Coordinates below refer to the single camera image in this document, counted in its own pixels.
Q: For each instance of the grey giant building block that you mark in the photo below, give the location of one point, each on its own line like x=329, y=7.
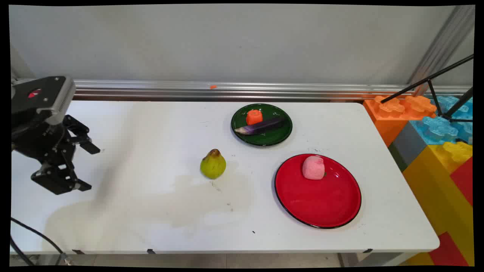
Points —
x=406, y=141

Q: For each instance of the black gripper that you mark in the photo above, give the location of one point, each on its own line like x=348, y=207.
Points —
x=36, y=138

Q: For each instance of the dark green plate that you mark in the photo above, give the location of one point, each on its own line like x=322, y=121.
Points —
x=274, y=138

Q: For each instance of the aluminium rail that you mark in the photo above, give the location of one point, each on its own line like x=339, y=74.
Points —
x=264, y=90

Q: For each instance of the pink toy peach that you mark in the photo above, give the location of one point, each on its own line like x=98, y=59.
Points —
x=313, y=168

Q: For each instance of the red plate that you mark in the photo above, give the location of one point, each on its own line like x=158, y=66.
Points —
x=321, y=202

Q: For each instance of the orange toy pepper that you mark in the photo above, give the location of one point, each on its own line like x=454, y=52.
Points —
x=254, y=117

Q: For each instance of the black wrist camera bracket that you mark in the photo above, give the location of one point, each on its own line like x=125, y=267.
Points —
x=45, y=94

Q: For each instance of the black tripod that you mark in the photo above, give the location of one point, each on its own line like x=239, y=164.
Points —
x=423, y=83

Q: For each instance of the blue giant building block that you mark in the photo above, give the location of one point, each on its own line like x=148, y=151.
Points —
x=435, y=130

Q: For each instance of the orange giant building block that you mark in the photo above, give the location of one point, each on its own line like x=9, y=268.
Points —
x=385, y=121

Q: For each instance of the red block beside yellow block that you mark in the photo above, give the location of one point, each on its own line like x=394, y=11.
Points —
x=464, y=179

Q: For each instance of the aluminium frame post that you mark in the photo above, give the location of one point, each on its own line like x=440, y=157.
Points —
x=442, y=49

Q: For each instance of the green toy pear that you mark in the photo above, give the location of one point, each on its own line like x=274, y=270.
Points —
x=213, y=166

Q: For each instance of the yellow giant building block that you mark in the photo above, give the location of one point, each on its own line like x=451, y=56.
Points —
x=435, y=189

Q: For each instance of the purple toy eggplant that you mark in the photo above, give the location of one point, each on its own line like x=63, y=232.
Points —
x=262, y=125

